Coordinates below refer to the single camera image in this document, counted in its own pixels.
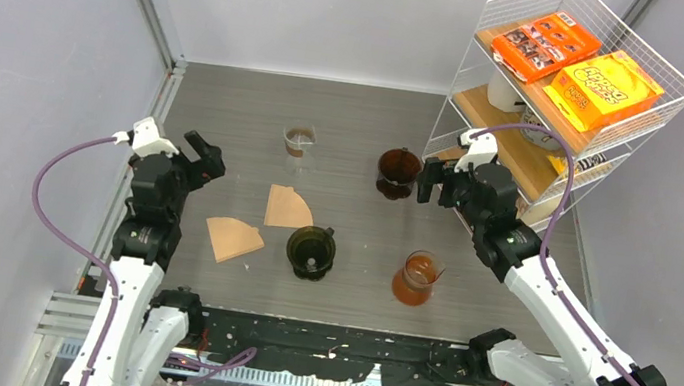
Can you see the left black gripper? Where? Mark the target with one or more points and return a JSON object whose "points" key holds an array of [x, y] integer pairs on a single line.
{"points": [[209, 155]]}

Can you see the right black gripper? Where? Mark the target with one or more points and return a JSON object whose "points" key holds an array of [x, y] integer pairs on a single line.
{"points": [[431, 174]]}

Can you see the amber brown coffee dripper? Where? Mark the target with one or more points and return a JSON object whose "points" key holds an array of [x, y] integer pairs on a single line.
{"points": [[397, 172]]}

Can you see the brown paper coffee filter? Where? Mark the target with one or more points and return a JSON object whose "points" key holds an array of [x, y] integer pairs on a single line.
{"points": [[286, 208]]}

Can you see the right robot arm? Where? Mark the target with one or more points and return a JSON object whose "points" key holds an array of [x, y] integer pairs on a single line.
{"points": [[519, 259]]}

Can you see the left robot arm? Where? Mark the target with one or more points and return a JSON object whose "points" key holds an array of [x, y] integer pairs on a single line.
{"points": [[137, 324]]}

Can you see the dark green coffee dripper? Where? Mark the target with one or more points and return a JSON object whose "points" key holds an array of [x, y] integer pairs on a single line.
{"points": [[311, 251]]}

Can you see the clear glass beaker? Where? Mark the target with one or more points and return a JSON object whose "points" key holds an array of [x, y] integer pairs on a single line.
{"points": [[300, 142]]}

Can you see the white ceramic mug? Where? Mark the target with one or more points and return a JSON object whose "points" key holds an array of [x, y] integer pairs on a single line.
{"points": [[502, 95]]}

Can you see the orange glass carafe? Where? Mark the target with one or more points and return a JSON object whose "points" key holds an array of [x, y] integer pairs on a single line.
{"points": [[413, 282]]}

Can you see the yellow black snack packet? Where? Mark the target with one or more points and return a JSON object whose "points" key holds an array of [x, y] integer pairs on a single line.
{"points": [[560, 165]]}

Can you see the orange snack box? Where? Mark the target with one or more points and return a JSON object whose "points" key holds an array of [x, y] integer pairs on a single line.
{"points": [[539, 48]]}

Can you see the yellow snack box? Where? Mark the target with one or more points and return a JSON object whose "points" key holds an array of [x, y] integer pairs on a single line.
{"points": [[602, 91]]}

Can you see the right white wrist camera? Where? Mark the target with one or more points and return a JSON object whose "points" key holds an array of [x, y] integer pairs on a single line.
{"points": [[480, 146]]}

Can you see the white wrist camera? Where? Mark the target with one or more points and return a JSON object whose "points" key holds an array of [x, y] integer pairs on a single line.
{"points": [[146, 138], [480, 146]]}

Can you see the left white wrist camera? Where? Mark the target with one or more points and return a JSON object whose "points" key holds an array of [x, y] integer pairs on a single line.
{"points": [[146, 138]]}

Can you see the white wire shelf rack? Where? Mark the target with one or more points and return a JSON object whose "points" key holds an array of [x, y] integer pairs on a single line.
{"points": [[466, 105]]}

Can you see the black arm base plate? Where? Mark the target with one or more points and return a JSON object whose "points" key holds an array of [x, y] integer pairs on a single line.
{"points": [[329, 351]]}

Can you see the aluminium frame rail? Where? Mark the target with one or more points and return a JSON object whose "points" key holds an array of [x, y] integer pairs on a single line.
{"points": [[69, 317]]}

